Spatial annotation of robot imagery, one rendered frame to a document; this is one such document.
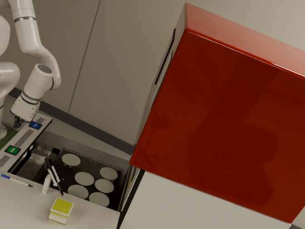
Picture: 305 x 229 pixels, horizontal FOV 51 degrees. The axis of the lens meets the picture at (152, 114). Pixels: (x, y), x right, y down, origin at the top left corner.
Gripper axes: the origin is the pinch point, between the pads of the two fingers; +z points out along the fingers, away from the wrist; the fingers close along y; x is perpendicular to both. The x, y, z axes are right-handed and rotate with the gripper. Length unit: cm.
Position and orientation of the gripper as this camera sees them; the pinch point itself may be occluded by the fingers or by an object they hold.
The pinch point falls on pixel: (17, 123)
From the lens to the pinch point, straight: 159.5
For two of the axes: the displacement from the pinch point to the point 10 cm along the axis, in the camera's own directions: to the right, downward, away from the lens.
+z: -5.4, 7.4, 4.0
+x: -0.9, 4.2, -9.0
